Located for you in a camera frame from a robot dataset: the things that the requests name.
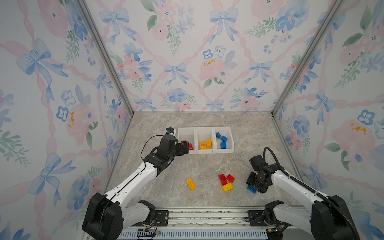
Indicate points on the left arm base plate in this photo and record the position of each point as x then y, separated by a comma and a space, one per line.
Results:
159, 218

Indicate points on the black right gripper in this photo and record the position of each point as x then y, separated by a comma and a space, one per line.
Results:
249, 180

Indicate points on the small red lego brick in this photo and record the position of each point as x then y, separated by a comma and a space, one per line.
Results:
230, 178

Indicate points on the aluminium front rail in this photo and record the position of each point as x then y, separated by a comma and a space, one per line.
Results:
209, 217

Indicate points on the white ribbed vent strip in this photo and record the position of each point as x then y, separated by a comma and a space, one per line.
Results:
196, 234

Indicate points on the blue long lego brick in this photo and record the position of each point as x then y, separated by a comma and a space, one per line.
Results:
251, 189

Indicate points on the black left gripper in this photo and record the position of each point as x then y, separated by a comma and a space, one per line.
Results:
181, 151

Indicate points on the right aluminium corner post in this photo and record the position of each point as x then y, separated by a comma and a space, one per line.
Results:
322, 30

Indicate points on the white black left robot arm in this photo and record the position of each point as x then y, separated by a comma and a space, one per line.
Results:
108, 214

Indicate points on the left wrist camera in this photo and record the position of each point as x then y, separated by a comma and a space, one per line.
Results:
170, 131

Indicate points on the yellow curved lego brick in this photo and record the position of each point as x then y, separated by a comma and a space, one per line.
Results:
202, 145

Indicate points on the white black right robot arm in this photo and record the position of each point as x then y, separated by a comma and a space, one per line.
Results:
324, 217

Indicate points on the red long lego brick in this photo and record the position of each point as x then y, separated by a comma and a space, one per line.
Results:
223, 179

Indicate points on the white three-compartment bin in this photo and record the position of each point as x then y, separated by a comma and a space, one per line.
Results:
195, 135

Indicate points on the left aluminium corner post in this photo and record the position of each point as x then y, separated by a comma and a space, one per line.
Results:
90, 23

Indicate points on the aluminium corner post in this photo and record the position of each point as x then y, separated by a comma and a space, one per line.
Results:
90, 23
322, 30

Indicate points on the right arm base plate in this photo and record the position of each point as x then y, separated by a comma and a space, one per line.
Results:
256, 218

